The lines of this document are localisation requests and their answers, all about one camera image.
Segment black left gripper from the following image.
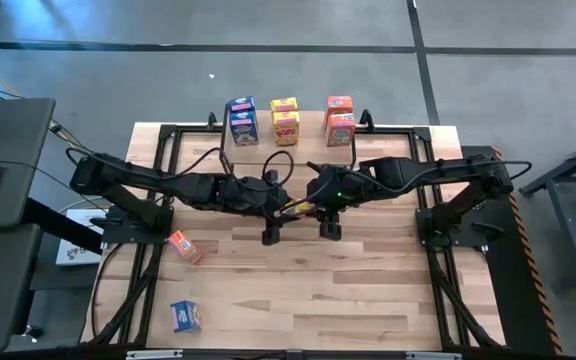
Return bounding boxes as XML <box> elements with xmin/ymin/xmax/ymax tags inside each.
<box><xmin>215</xmin><ymin>168</ymin><xmax>292</xmax><ymax>247</ymax></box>

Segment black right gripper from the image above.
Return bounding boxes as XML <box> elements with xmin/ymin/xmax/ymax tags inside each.
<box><xmin>305</xmin><ymin>160</ymin><xmax>372</xmax><ymax>242</ymax></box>

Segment orange Mini-Wheats cereal box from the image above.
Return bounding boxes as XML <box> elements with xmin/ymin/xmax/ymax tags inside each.
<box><xmin>325</xmin><ymin>112</ymin><xmax>357</xmax><ymax>148</ymax></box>
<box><xmin>167</xmin><ymin>229</ymin><xmax>204</xmax><ymax>265</ymax></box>
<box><xmin>322</xmin><ymin>95</ymin><xmax>355</xmax><ymax>131</ymax></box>

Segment blue Frosted Flakes cereal box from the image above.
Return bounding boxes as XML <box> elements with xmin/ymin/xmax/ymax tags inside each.
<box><xmin>169</xmin><ymin>299</ymin><xmax>203</xmax><ymax>335</ymax></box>
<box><xmin>227</xmin><ymin>95</ymin><xmax>257</xmax><ymax>114</ymax></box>
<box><xmin>228</xmin><ymin>109</ymin><xmax>260</xmax><ymax>148</ymax></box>

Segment white box paw prints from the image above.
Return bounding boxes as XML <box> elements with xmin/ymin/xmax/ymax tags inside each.
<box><xmin>54</xmin><ymin>208</ymin><xmax>110</xmax><ymax>268</ymax></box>

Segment black mat orange striped edge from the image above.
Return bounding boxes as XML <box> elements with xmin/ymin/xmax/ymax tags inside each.
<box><xmin>460</xmin><ymin>144</ymin><xmax>565</xmax><ymax>357</ymax></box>

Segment black desk castor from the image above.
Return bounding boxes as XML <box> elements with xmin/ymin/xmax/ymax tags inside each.
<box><xmin>23</xmin><ymin>324</ymin><xmax>44</xmax><ymax>344</ymax></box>

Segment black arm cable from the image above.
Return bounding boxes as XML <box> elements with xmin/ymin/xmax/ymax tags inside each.
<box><xmin>261</xmin><ymin>149</ymin><xmax>296</xmax><ymax>194</ymax></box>
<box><xmin>64</xmin><ymin>146</ymin><xmax>232</xmax><ymax>177</ymax></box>
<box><xmin>317</xmin><ymin>158</ymin><xmax>534</xmax><ymax>195</ymax></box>

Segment black aluminium table frame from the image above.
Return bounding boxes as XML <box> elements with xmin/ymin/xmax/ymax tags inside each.
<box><xmin>81</xmin><ymin>108</ymin><xmax>507</xmax><ymax>352</ymax></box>

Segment silver metal bracket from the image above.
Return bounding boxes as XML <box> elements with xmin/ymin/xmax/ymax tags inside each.
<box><xmin>125</xmin><ymin>349</ymin><xmax>185</xmax><ymax>360</ymax></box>
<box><xmin>405</xmin><ymin>350</ymin><xmax>463</xmax><ymax>360</ymax></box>

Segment grey metal workbench frame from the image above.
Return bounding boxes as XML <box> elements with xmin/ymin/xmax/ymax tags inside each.
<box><xmin>517</xmin><ymin>129</ymin><xmax>576</xmax><ymax>294</ymax></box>

